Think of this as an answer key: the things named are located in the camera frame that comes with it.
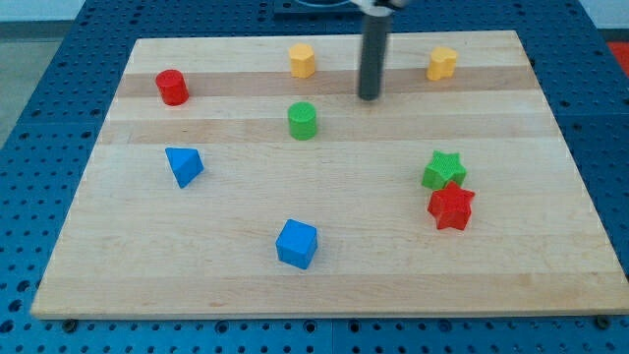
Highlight yellow heart block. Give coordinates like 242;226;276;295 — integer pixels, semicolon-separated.
427;46;458;81

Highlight yellow hexagon block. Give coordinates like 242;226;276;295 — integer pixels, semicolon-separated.
289;43;315;79

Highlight red cylinder block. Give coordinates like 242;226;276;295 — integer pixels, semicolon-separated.
155;69;189;106

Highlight green cylinder block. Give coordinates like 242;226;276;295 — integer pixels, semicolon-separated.
287;101;317;141

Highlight blue cube block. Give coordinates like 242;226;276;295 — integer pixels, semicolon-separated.
275;219;318;269

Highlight green star block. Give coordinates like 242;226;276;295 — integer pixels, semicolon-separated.
421;150;467;190

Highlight red star block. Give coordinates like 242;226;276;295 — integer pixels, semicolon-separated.
428;181;476;230

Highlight wooden board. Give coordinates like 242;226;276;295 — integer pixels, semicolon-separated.
30;30;628;320

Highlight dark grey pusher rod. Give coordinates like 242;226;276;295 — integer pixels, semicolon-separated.
358;15;392;101

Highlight blue triangle block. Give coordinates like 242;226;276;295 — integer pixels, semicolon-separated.
165;147;204;189

